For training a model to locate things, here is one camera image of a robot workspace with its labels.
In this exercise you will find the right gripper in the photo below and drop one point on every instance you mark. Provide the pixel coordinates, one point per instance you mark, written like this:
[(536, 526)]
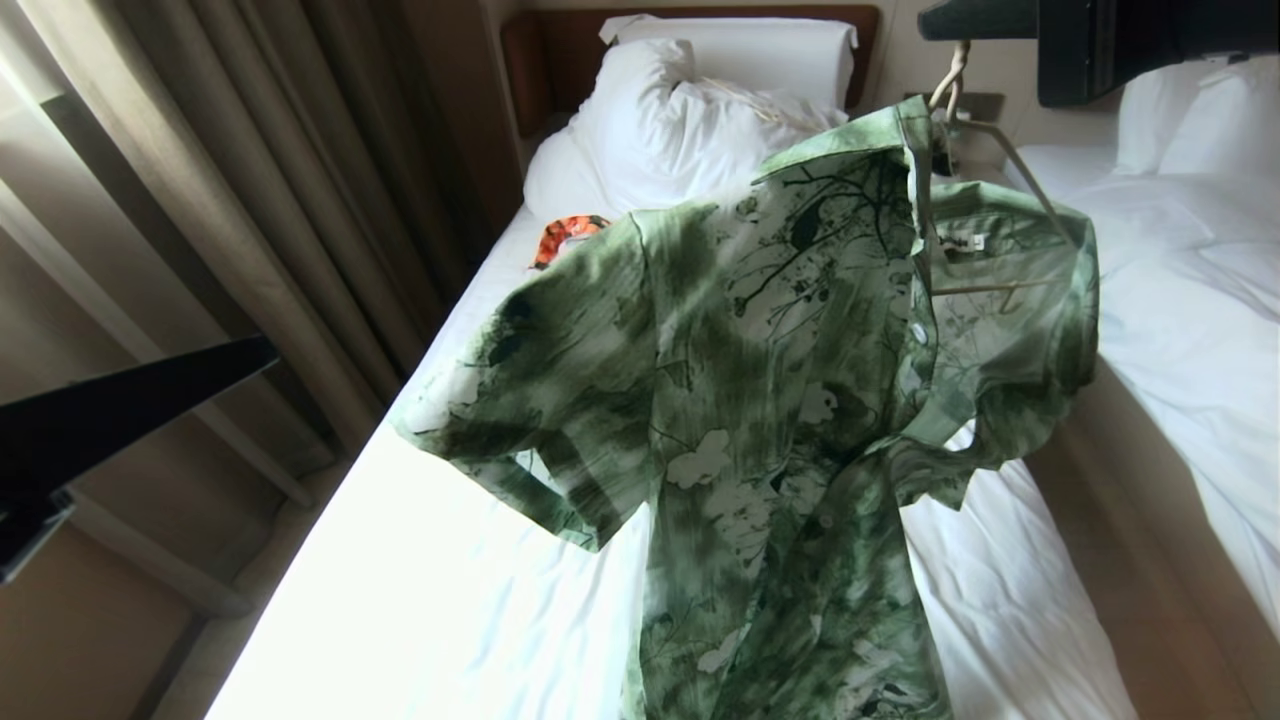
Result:
[(1140, 40)]

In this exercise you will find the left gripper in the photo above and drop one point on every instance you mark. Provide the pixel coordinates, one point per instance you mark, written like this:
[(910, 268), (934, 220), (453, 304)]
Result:
[(28, 530)]

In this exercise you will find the beige clothes hanger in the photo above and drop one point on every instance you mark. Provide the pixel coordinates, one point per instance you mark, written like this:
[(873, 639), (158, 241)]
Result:
[(1020, 168)]

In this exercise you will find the green patterned short-sleeved shirt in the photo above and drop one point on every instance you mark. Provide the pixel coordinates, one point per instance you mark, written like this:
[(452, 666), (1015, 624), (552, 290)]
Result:
[(760, 400)]

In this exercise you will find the thin beige hanger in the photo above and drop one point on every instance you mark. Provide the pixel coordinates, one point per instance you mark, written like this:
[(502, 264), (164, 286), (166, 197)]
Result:
[(760, 102)]

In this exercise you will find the bed with white duvet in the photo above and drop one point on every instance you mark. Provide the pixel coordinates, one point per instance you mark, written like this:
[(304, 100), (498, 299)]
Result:
[(1190, 300)]

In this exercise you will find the bed with white sheet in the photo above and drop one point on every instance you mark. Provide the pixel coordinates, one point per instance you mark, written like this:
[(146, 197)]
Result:
[(440, 600)]

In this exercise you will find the flat white pillow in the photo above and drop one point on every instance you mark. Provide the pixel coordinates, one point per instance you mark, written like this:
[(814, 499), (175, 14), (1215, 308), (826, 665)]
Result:
[(760, 55)]

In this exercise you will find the beige curtain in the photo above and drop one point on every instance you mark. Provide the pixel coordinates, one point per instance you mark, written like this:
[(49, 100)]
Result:
[(200, 150)]

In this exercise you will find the crumpled white pillow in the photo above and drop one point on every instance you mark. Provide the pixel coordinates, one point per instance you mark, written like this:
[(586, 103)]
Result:
[(660, 130)]

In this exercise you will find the dark brown curtain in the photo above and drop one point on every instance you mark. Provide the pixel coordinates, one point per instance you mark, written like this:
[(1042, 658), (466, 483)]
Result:
[(400, 110)]

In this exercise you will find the orange patterned cloth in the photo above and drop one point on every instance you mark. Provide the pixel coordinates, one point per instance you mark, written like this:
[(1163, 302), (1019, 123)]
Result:
[(565, 238)]

